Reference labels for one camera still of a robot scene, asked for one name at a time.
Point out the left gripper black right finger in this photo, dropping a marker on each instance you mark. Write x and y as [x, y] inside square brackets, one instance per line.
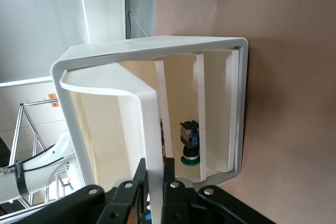
[181, 203]

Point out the white drawer cabinet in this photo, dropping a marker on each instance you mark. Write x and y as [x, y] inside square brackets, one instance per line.
[183, 43]

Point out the white plastic drawer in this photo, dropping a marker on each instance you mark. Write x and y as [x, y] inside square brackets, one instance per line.
[105, 77]

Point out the green mushroom push button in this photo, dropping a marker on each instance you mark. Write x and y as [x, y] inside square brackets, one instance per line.
[189, 140]

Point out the aluminium profile frame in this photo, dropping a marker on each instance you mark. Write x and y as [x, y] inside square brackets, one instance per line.
[29, 119]

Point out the orange sticker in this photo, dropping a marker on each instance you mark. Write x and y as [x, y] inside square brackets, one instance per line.
[55, 105]
[52, 95]

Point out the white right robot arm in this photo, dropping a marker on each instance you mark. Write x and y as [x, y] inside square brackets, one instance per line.
[39, 166]

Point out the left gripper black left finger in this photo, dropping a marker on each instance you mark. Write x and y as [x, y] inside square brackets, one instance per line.
[123, 203]

